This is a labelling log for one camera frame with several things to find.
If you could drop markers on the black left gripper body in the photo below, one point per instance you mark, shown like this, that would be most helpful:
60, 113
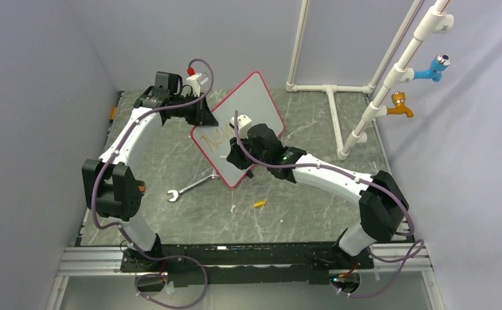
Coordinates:
190, 112

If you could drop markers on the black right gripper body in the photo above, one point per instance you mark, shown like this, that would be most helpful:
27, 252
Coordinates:
244, 160

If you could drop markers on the pink framed whiteboard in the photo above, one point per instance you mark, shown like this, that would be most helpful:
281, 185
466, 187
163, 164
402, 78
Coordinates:
255, 105

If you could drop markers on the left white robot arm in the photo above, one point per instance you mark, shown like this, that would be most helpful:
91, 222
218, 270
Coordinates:
113, 194

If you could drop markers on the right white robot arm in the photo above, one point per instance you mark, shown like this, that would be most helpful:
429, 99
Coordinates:
382, 205

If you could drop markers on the silver wrench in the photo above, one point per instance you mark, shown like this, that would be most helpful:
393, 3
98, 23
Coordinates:
174, 195

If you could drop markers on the orange tap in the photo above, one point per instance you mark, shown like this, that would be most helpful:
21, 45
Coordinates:
399, 108

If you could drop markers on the blue tap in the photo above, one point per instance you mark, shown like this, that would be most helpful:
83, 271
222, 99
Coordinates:
439, 64

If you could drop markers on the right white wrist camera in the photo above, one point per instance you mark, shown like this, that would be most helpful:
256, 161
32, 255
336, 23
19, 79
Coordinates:
241, 124

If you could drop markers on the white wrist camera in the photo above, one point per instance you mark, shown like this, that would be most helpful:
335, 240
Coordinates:
196, 81
241, 124

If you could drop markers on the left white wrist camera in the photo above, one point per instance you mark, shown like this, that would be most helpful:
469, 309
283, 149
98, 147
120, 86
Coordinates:
196, 81

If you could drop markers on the orange black tool at wall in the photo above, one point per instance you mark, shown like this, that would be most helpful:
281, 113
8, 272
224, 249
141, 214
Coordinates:
112, 115

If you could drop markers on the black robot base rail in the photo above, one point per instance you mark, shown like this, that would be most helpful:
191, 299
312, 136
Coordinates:
247, 263

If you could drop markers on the aluminium frame rail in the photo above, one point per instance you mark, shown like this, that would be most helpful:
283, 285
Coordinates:
83, 262

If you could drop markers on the white pvc pipe frame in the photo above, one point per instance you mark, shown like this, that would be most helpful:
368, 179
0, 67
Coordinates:
348, 46

